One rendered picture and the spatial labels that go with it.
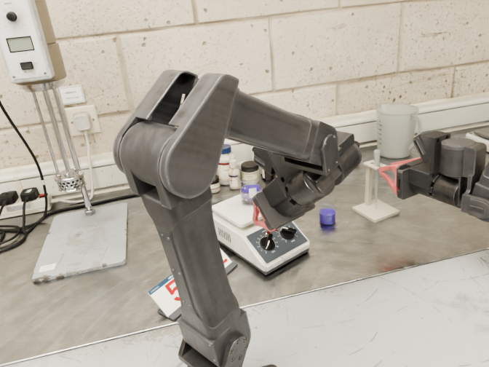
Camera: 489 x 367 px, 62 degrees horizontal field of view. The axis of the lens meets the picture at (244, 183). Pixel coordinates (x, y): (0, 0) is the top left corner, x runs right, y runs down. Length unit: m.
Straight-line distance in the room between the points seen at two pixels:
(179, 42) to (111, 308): 0.77
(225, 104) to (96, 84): 0.91
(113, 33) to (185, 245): 0.91
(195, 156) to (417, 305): 0.54
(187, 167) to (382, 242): 0.65
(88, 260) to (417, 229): 0.75
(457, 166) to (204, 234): 0.53
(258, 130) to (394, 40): 1.08
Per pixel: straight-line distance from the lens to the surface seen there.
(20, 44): 0.91
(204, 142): 0.39
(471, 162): 0.83
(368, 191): 1.06
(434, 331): 0.77
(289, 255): 0.87
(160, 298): 0.80
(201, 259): 0.46
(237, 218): 0.87
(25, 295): 0.98
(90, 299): 0.89
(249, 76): 1.32
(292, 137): 0.52
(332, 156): 0.59
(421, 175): 0.88
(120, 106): 1.29
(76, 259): 1.01
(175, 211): 0.40
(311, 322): 0.75
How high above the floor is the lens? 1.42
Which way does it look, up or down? 25 degrees down
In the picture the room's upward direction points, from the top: 5 degrees counter-clockwise
